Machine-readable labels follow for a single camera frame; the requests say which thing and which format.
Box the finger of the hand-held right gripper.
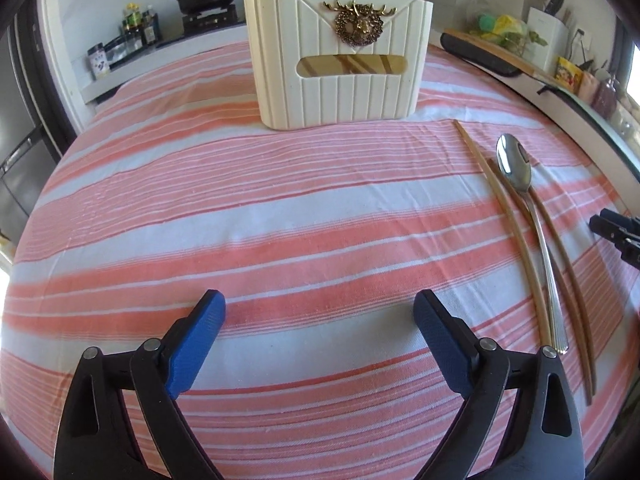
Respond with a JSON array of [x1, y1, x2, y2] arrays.
[[588, 208, 640, 269]]

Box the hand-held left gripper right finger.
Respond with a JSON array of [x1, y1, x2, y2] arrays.
[[414, 289, 586, 480]]

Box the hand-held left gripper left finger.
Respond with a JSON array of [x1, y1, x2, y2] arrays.
[[52, 289, 227, 480]]

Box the wooden chopstick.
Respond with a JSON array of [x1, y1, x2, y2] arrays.
[[486, 158, 597, 407], [453, 119, 556, 351]]

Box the steel spoon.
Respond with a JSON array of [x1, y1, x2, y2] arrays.
[[495, 133, 570, 357]]

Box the cream ribbed utensil holder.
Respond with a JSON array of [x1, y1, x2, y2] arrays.
[[243, 0, 434, 132]]

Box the purple glass jar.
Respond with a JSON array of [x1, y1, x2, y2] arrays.
[[591, 74, 626, 120]]

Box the pink white striped tablecloth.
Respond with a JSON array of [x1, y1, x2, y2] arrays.
[[0, 35, 640, 480]]

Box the pink cup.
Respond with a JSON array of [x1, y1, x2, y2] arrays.
[[577, 71, 603, 107]]

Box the yellow printed cup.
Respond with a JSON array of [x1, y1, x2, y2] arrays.
[[554, 56, 585, 92]]

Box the white knife block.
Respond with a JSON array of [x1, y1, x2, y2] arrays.
[[527, 7, 571, 77]]

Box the wooden cutting board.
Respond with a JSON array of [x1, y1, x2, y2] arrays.
[[442, 27, 557, 82]]

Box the black padded tray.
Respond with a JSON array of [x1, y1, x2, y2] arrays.
[[439, 32, 524, 79]]

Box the yellow green plastic bags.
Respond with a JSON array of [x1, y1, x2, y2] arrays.
[[466, 0, 549, 57]]

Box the kitchen knives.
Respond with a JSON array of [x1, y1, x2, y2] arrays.
[[534, 0, 573, 25]]

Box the spice jar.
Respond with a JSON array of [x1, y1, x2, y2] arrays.
[[86, 45, 111, 82]]

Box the dark sauce bottle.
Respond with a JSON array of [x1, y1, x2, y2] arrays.
[[141, 6, 161, 46], [121, 3, 144, 50]]

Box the black gas stove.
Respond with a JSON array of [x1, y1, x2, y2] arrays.
[[180, 4, 249, 37]]

